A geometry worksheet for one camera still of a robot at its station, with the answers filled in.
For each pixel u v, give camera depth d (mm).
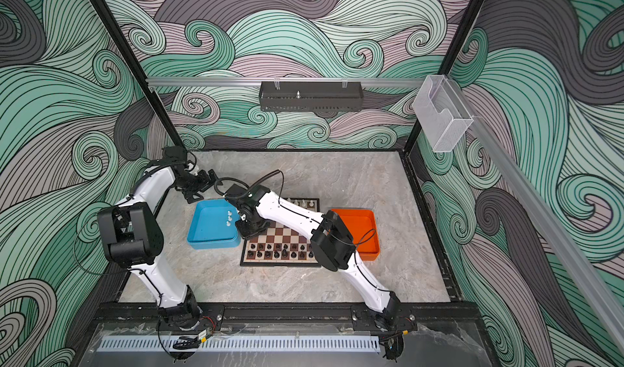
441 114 796
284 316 744
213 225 951
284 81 946
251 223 717
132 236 486
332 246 545
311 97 960
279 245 864
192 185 788
